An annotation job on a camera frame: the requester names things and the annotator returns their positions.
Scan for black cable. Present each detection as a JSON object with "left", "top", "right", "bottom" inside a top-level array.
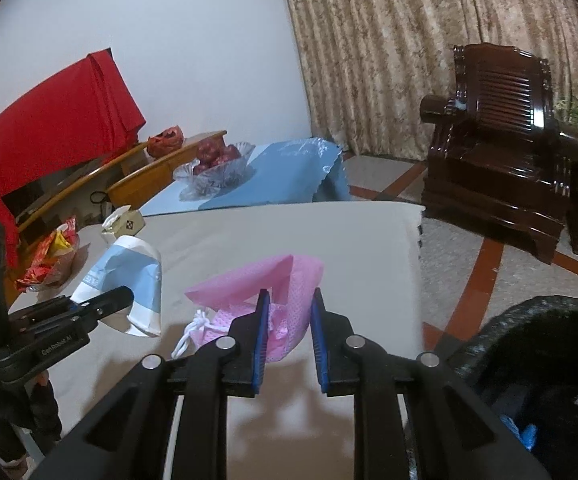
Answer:
[{"left": 90, "top": 191, "right": 112, "bottom": 221}]

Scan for wooden cabinet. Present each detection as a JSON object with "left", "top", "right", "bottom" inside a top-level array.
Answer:
[{"left": 16, "top": 130, "right": 228, "bottom": 235}]

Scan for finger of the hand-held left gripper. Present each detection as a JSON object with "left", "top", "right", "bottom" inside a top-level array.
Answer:
[{"left": 9, "top": 286, "right": 134, "bottom": 335}]

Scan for pink mesh drawstring bag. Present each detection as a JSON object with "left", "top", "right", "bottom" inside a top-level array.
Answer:
[{"left": 171, "top": 254, "right": 326, "bottom": 364}]

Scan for red plastic bag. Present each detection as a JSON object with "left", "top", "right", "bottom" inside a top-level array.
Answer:
[{"left": 147, "top": 127, "right": 186, "bottom": 158}]

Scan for person's left forearm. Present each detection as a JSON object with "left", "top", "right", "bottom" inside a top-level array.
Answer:
[{"left": 0, "top": 370, "right": 64, "bottom": 467}]

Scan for patterned tissue box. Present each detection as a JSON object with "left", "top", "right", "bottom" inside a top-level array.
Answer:
[{"left": 101, "top": 205, "right": 146, "bottom": 243}]

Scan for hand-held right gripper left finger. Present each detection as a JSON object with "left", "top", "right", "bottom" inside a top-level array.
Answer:
[{"left": 29, "top": 287, "right": 272, "bottom": 480}]

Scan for dark wooden armchair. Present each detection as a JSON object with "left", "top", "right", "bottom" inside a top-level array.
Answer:
[{"left": 419, "top": 43, "right": 578, "bottom": 265}]

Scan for beige patterned curtain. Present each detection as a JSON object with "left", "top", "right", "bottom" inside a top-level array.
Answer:
[{"left": 269, "top": 0, "right": 578, "bottom": 162}]

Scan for red yellow snack packets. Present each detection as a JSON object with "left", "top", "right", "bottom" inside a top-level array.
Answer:
[{"left": 16, "top": 216, "right": 92, "bottom": 294}]

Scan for glass fruit bowl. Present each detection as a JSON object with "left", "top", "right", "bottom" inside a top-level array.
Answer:
[{"left": 174, "top": 141, "right": 257, "bottom": 202}]

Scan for light blue tablecloth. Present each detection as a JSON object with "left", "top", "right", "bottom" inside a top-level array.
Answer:
[{"left": 141, "top": 137, "right": 353, "bottom": 217}]

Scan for red cloth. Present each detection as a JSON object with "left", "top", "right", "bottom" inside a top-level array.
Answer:
[{"left": 0, "top": 48, "right": 147, "bottom": 268}]

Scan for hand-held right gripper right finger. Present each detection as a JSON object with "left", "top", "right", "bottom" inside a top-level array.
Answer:
[{"left": 310, "top": 287, "right": 552, "bottom": 480}]

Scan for white and blue paper bag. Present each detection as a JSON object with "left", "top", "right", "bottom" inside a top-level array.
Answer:
[{"left": 71, "top": 235, "right": 164, "bottom": 339}]

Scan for black waste bin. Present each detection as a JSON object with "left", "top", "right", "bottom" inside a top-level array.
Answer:
[{"left": 449, "top": 296, "right": 578, "bottom": 480}]

